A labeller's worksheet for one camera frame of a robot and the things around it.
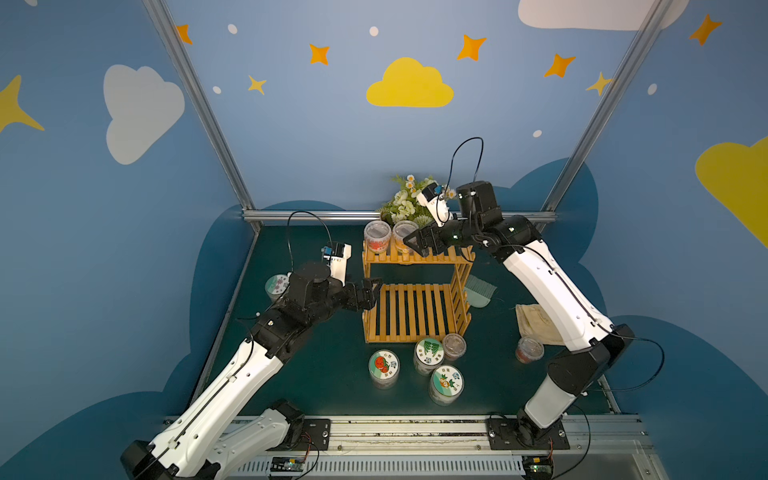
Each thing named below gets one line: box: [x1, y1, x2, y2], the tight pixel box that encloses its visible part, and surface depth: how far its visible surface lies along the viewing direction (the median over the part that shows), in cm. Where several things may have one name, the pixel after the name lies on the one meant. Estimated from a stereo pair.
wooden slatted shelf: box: [362, 240, 476, 343], surface depth 95 cm
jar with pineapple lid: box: [429, 365, 465, 406], surface depth 77 cm
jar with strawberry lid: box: [368, 349, 401, 390], surface depth 80 cm
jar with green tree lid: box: [414, 337, 445, 376], surface depth 82 cm
